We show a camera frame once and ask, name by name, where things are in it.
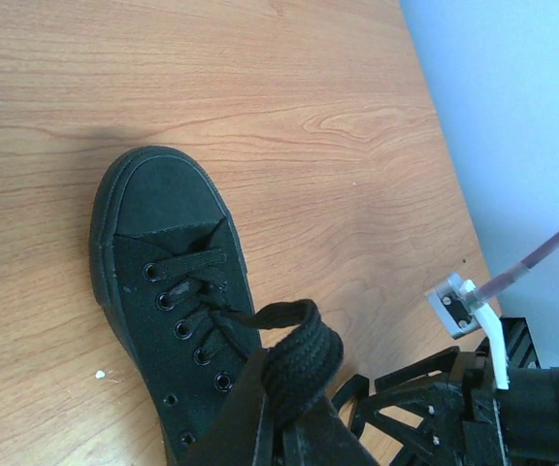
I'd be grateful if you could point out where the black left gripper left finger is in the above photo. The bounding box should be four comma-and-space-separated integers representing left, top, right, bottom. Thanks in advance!
180, 349, 274, 466

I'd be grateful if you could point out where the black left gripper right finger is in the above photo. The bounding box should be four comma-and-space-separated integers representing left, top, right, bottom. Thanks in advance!
281, 397, 378, 466

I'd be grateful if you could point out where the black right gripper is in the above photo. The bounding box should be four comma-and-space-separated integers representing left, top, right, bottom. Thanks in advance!
331, 318, 559, 465

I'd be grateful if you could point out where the black canvas sneaker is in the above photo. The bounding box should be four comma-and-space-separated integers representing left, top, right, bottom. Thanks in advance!
89, 146, 261, 465

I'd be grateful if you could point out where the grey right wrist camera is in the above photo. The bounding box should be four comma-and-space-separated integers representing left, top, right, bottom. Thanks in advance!
425, 273, 512, 390

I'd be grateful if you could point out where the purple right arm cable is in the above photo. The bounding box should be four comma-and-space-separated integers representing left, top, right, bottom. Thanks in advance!
473, 209, 559, 305

